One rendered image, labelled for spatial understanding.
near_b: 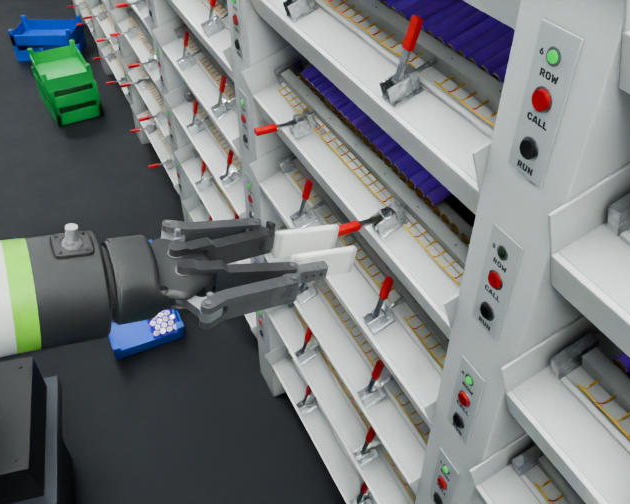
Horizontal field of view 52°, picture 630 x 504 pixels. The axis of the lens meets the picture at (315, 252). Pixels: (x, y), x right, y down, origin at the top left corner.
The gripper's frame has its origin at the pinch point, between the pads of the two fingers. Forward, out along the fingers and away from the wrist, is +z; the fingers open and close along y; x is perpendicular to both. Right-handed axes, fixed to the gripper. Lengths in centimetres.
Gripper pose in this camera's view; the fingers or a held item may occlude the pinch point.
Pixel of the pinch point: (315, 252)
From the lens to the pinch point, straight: 63.9
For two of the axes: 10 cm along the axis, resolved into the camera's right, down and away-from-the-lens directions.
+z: 8.8, -1.3, 4.5
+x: -1.8, 7.9, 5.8
